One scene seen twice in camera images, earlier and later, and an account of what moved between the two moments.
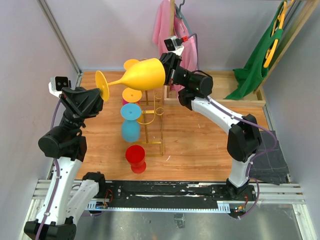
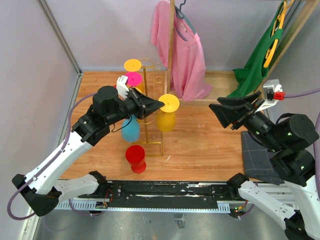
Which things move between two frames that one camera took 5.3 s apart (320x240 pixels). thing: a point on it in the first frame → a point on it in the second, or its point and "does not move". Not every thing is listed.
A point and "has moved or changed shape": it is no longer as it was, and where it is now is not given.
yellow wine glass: [132, 95] has moved or changed shape
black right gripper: [170, 61] → [225, 113]
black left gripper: [82, 102] → [145, 104]
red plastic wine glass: [135, 155] does not move
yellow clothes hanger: [281, 18] does not move
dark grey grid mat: [272, 166] does not move
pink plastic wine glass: [124, 102] has moved or changed shape
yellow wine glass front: [144, 74] → [166, 116]
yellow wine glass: [129, 63] does not move
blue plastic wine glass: [130, 127] does not move
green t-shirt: [251, 75] does not move
